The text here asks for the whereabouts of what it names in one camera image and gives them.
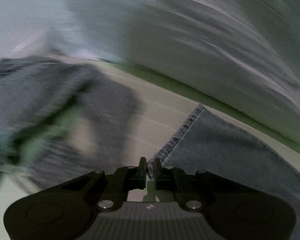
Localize blue denim jeans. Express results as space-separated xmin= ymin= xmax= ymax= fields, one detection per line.
xmin=155 ymin=104 xmax=300 ymax=239

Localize grey striped shirt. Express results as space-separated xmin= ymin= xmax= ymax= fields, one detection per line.
xmin=0 ymin=56 xmax=140 ymax=190

